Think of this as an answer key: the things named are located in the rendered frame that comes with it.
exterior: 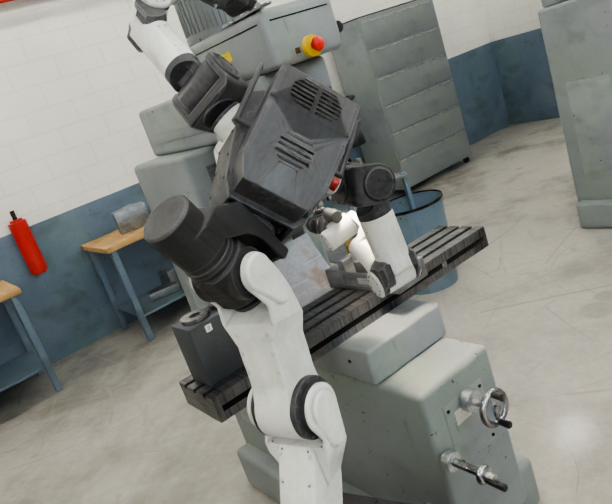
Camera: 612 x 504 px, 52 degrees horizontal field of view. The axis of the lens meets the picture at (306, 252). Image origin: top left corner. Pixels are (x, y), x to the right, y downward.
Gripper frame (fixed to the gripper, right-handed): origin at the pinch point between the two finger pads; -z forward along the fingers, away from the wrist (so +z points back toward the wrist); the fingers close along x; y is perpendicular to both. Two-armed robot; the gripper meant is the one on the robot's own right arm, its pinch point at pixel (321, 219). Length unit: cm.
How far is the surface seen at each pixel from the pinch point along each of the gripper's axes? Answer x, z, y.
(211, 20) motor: 10, -13, -71
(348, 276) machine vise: -3.5, -4.0, 23.5
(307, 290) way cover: 8.3, -24.8, 29.5
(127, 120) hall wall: 49, -431, -59
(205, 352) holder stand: 51, 24, 18
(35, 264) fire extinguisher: 166, -370, 30
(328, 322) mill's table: 12.0, 14.9, 28.7
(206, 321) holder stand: 47, 23, 10
